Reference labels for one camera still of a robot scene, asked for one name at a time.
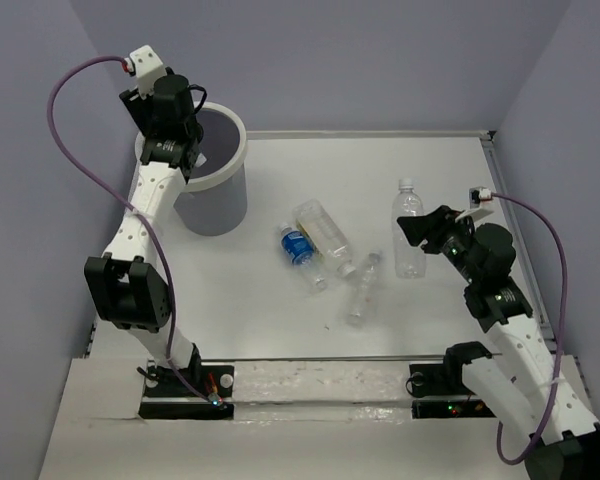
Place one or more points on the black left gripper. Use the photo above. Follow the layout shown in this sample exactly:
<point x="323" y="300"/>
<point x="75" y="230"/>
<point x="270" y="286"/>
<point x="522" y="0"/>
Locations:
<point x="139" y="109"/>

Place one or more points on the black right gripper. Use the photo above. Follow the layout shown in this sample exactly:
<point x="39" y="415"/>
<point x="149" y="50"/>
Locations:
<point x="433" y="226"/>

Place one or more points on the blue label bottle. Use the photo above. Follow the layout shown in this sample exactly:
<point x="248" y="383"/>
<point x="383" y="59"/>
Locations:
<point x="302" y="256"/>

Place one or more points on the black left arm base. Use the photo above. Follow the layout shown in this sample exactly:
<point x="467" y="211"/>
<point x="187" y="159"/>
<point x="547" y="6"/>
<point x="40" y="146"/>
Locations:
<point x="165" y="397"/>

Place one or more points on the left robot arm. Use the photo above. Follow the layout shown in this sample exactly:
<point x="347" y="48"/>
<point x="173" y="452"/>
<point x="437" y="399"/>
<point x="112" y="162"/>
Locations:
<point x="130" y="282"/>

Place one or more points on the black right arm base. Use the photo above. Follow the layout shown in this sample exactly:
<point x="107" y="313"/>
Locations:
<point x="438" y="390"/>

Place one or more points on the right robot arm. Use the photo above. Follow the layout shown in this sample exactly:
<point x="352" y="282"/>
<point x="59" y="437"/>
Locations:
<point x="531" y="396"/>

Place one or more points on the white cylindrical waste bin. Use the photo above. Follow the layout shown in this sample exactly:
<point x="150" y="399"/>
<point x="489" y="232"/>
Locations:
<point x="204" y="182"/>

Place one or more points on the large clear bottle cream label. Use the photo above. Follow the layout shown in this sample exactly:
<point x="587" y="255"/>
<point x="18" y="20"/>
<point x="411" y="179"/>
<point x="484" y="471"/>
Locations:
<point x="325" y="236"/>

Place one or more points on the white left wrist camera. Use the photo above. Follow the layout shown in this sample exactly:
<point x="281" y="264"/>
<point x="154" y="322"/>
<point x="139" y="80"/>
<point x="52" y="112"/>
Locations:
<point x="146" y="67"/>

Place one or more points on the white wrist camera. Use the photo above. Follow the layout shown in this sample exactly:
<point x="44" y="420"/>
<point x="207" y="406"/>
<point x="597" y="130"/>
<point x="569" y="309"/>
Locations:
<point x="480" y="205"/>
<point x="146" y="67"/>

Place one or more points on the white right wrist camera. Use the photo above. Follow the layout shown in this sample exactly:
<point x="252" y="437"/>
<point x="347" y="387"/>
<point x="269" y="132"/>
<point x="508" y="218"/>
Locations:
<point x="480" y="205"/>

